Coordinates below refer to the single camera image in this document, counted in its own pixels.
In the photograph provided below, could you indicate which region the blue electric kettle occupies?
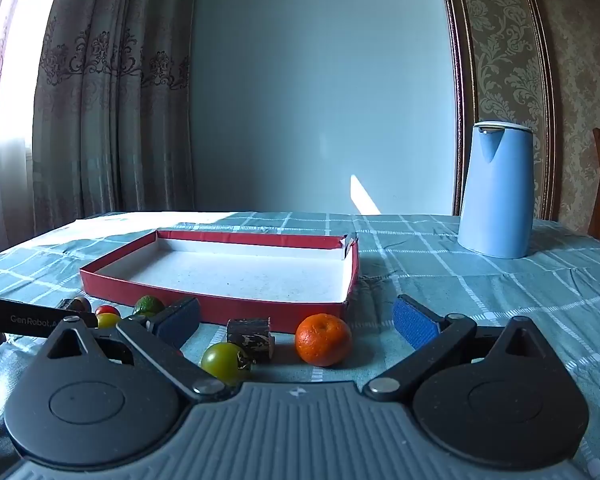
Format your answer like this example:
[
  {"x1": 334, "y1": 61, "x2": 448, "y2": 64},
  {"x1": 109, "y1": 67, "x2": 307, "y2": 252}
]
[{"x1": 457, "y1": 121, "x2": 535, "y2": 260}]

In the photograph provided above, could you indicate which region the wooden wall moulding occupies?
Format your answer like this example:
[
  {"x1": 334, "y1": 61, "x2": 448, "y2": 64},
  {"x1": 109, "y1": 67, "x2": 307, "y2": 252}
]
[{"x1": 435, "y1": 0, "x2": 563, "y2": 221}]

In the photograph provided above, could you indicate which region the dark sugarcane piece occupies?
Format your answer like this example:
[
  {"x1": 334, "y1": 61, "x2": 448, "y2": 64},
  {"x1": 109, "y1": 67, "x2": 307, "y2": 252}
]
[
  {"x1": 57, "y1": 297, "x2": 92, "y2": 317},
  {"x1": 226, "y1": 317, "x2": 276, "y2": 363}
]

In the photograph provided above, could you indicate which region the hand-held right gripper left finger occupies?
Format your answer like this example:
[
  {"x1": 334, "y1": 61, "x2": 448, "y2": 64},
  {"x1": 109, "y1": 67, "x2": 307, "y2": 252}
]
[{"x1": 45, "y1": 297, "x2": 226, "y2": 402}]

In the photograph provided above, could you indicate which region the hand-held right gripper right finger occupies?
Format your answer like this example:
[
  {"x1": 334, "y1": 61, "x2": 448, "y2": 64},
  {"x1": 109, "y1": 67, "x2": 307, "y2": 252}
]
[{"x1": 362, "y1": 294, "x2": 553, "y2": 403}]

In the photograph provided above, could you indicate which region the teal checked tablecloth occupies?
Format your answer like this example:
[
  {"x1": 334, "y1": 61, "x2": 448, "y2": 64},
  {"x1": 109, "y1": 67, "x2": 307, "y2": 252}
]
[{"x1": 0, "y1": 210, "x2": 600, "y2": 466}]

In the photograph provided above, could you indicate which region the orange tangerine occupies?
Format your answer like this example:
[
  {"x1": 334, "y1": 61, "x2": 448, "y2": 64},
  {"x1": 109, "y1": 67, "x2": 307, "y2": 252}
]
[{"x1": 295, "y1": 313, "x2": 353, "y2": 367}]

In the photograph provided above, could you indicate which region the red cardboard box tray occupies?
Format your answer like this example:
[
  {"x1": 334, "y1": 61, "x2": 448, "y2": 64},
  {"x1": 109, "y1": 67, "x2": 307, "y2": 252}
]
[{"x1": 79, "y1": 229, "x2": 362, "y2": 335}]

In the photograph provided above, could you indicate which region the patterned beige curtain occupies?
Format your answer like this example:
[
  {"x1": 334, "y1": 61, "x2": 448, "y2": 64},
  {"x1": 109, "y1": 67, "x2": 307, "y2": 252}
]
[{"x1": 0, "y1": 0, "x2": 198, "y2": 261}]

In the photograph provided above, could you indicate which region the large green tomato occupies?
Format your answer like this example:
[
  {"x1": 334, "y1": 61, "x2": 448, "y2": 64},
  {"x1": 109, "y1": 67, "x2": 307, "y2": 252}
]
[{"x1": 200, "y1": 342, "x2": 255, "y2": 387}]

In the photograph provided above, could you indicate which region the green avocado chunk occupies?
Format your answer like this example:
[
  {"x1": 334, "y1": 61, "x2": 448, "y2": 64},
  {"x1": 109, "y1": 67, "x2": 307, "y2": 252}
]
[{"x1": 131, "y1": 295, "x2": 167, "y2": 318}]

